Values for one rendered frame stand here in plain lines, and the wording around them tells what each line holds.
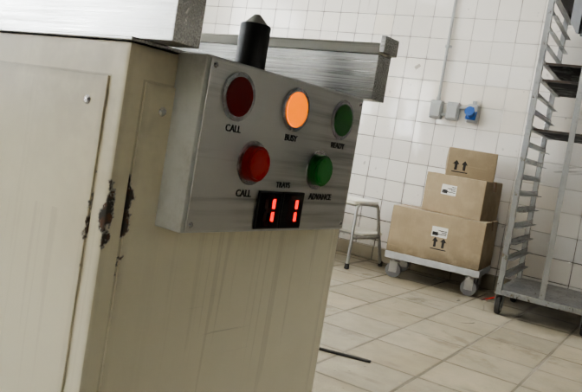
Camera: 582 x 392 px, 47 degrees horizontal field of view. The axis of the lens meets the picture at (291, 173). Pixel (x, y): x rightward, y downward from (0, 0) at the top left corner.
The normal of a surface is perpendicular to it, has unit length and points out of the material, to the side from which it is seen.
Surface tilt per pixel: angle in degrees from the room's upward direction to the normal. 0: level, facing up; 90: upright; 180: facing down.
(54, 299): 90
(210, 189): 90
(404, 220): 88
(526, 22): 90
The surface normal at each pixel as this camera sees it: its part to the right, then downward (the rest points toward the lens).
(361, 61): -0.58, -0.05
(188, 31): 0.80, 0.16
